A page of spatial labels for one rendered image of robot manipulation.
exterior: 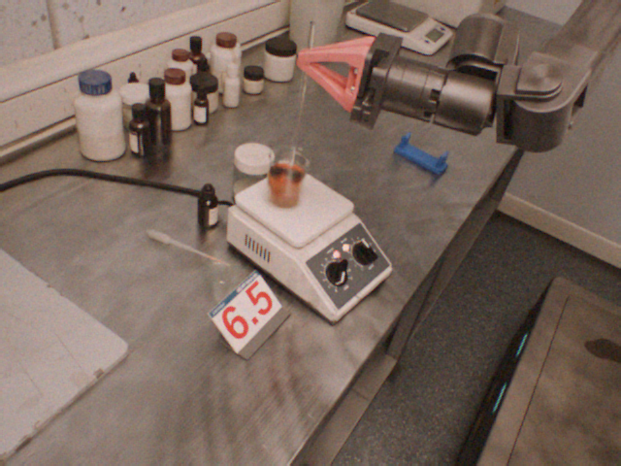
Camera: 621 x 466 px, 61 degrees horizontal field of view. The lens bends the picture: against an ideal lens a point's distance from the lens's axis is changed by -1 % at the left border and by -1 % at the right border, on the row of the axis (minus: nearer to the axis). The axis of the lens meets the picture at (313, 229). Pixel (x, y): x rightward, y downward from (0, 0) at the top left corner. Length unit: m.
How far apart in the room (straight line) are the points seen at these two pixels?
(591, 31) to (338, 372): 0.45
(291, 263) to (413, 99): 0.25
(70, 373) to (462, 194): 0.67
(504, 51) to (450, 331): 1.27
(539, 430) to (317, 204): 0.70
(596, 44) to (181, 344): 0.54
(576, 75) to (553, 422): 0.82
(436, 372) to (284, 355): 1.04
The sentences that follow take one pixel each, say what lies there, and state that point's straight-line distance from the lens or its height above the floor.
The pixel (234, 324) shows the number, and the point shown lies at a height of 0.77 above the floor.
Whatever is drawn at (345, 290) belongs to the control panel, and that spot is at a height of 0.79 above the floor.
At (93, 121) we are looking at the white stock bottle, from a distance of 0.88.
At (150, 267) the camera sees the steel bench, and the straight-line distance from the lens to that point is 0.74.
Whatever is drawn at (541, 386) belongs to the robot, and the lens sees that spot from 1.28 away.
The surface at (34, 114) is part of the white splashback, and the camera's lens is 0.96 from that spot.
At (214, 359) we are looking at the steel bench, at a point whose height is 0.75.
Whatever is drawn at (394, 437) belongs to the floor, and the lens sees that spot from 1.51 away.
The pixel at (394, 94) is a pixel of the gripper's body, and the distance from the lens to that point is 0.56.
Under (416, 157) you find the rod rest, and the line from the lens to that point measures 1.01.
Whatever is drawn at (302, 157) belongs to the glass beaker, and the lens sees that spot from 0.69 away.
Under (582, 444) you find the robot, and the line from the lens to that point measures 1.24.
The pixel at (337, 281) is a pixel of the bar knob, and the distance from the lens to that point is 0.67.
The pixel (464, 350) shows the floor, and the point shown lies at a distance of 1.74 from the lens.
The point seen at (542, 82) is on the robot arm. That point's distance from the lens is 0.54.
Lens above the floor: 1.28
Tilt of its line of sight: 41 degrees down
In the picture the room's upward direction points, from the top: 12 degrees clockwise
